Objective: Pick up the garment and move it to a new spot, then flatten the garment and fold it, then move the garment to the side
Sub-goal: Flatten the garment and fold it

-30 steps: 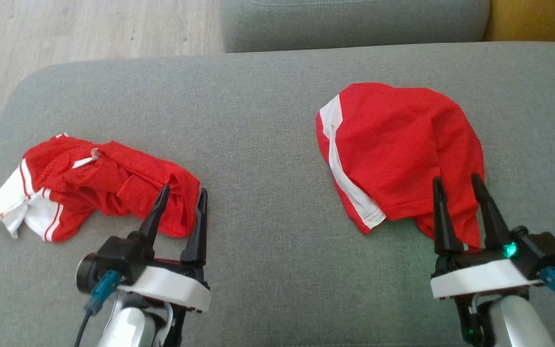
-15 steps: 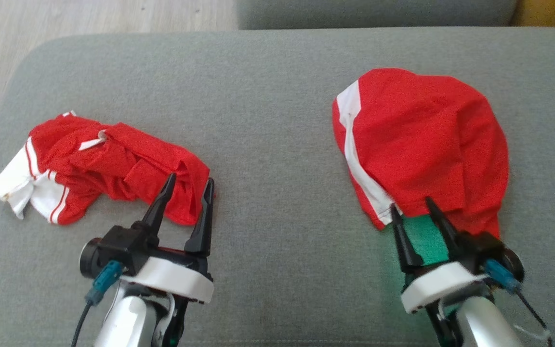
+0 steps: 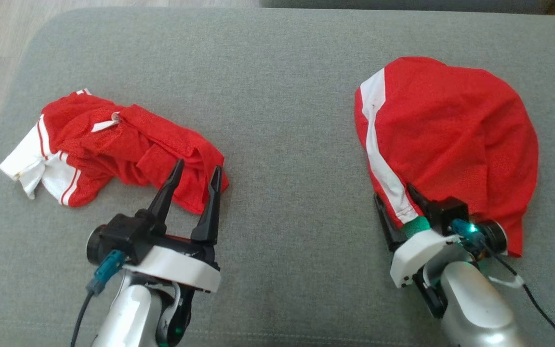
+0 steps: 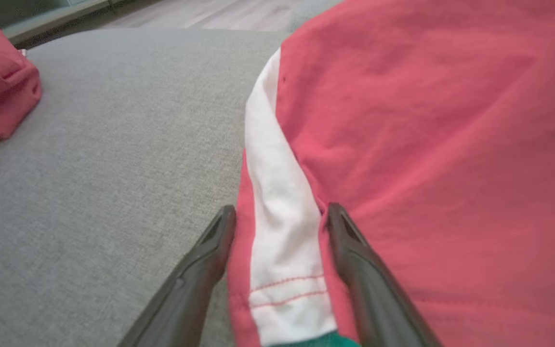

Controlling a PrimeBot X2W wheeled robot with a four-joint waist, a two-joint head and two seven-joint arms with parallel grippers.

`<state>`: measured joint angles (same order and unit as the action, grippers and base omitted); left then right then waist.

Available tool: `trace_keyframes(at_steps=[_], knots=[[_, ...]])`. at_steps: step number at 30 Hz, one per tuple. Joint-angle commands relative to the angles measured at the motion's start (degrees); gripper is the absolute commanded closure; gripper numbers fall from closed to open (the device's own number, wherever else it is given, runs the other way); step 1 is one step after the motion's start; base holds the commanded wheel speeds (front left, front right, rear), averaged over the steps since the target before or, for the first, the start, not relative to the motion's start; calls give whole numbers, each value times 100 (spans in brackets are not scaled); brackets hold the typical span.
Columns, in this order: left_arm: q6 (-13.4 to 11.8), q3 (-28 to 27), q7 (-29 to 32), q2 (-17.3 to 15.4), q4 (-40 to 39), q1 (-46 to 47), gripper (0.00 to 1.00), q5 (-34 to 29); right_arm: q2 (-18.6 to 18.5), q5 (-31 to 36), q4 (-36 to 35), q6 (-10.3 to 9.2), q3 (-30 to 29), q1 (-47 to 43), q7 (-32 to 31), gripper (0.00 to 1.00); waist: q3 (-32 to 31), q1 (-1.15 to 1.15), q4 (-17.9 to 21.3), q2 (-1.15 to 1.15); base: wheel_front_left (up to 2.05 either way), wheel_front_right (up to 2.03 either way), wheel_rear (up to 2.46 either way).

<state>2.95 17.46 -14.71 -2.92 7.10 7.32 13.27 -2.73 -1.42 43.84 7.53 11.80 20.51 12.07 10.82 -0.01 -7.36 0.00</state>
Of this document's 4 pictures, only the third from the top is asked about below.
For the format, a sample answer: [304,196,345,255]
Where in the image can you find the grey sofa seat cushion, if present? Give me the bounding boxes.
[260,0,555,14]

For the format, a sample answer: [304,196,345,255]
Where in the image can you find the red shorts with white stripe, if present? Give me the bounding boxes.
[355,56,539,257]

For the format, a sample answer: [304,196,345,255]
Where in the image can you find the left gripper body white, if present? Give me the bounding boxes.
[135,235,222,294]

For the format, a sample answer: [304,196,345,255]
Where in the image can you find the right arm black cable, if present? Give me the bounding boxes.
[451,218,555,347]

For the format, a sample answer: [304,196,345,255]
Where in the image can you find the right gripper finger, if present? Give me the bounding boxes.
[407,183,431,216]
[374,193,407,252]

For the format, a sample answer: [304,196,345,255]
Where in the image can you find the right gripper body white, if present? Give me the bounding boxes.
[390,217,459,289]

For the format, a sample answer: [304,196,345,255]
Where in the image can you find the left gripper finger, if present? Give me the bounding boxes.
[146,159,185,237]
[191,165,224,242]

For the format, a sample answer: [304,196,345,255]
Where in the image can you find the red Bulls basketball jersey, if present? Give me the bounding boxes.
[0,88,230,215]

